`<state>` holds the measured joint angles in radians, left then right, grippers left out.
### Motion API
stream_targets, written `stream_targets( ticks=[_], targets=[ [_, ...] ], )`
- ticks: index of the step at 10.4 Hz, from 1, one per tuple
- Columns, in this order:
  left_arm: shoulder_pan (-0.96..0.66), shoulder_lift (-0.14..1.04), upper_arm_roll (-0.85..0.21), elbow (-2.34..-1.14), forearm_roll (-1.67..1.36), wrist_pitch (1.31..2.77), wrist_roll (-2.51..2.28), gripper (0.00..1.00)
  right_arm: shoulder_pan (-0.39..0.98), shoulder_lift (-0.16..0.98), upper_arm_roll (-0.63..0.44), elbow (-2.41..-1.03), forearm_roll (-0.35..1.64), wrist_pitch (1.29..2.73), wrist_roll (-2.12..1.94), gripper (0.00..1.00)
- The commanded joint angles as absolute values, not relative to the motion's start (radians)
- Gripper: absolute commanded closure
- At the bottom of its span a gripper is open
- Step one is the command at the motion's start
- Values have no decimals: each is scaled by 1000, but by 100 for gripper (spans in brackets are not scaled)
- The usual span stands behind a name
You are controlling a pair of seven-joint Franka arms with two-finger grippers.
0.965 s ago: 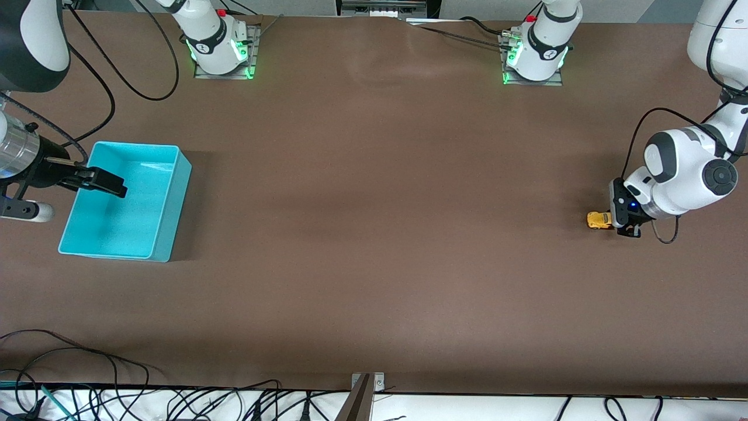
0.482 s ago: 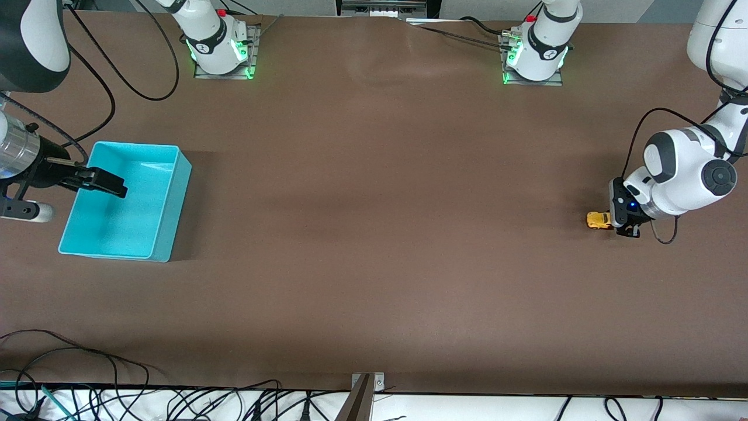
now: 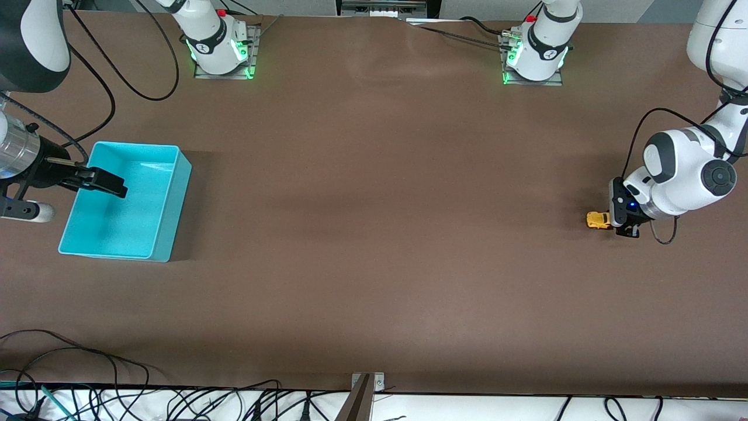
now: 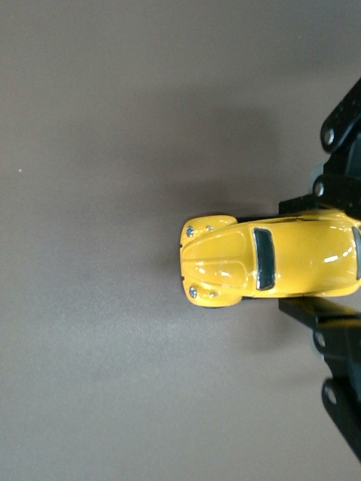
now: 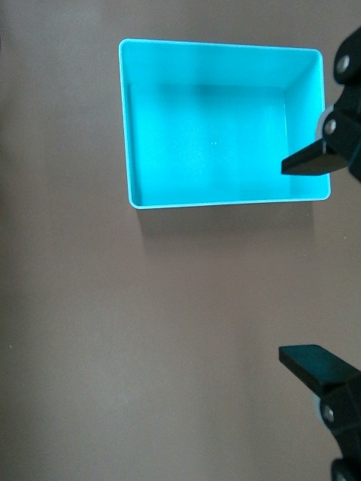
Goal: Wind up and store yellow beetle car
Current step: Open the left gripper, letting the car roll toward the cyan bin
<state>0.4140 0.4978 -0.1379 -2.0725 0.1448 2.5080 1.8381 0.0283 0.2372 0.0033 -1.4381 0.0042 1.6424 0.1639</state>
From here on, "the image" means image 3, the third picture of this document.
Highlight teal plastic storage bin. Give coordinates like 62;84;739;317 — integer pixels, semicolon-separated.
58;141;192;263

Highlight green pen-shaped tool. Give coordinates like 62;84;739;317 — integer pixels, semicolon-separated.
40;385;75;420

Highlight braided black cable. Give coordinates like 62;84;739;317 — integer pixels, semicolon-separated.
0;92;90;165

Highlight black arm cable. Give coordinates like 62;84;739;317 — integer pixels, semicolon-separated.
61;42;117;146
626;0;748;246

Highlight long looping black cable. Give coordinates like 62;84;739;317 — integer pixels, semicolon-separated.
63;0;182;102

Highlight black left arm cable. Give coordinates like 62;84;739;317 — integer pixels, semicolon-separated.
626;0;748;246

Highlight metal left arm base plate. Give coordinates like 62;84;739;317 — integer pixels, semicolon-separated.
500;32;565;87

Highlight thin black floor cable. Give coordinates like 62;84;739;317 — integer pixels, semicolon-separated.
0;329;153;404

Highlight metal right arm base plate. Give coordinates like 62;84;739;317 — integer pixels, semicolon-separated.
194;23;261;81

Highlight black base cable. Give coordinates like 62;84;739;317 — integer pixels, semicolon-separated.
408;15;516;51

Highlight tangled black cable bundle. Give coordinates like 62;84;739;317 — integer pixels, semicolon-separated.
158;380;334;421

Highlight metal bracket with dark post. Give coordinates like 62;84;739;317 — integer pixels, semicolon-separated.
335;372;386;421

